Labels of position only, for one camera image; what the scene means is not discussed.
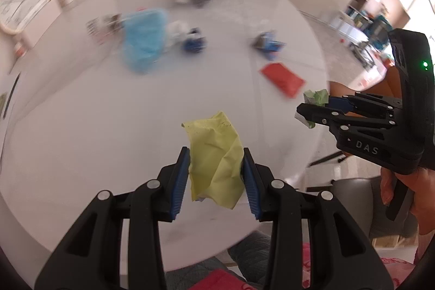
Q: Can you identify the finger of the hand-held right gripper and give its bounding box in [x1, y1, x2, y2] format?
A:
[328, 93, 403, 121]
[296, 103, 397, 138]

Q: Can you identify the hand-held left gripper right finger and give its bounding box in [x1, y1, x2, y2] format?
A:
[241, 147, 395, 290]

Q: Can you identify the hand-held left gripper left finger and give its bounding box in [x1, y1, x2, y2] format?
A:
[34, 146, 191, 290]

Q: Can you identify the green paper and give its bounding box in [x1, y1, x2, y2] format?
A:
[296, 89, 330, 129]

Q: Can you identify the yellow paper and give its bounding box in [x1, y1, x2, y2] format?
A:
[182, 111, 245, 210]

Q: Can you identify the red packet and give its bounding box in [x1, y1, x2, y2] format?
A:
[260, 62, 306, 96]

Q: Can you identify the light blue plastic bag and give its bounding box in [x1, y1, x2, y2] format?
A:
[120, 7, 169, 73]

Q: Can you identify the white tissue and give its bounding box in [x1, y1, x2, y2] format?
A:
[166, 21, 187, 48]

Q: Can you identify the person's right hand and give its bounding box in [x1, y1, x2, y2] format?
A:
[380, 168, 435, 236]

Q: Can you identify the person's teal quilted trouser leg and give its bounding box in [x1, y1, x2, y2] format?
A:
[166, 230, 272, 289]

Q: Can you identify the blue crumpled wrapper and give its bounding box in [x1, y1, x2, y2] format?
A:
[253, 32, 286, 60]

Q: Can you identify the grey chair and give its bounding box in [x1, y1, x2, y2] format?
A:
[331, 176, 418, 239]

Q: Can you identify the red cloth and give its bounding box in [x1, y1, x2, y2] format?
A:
[188, 269, 259, 290]

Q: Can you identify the dark blue small wrapper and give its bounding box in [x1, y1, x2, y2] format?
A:
[183, 28, 208, 54]

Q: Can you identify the pink printed garment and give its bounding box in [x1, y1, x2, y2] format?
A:
[302, 242, 418, 290]

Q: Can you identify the printed leaflet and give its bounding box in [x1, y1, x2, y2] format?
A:
[86, 14, 123, 46]

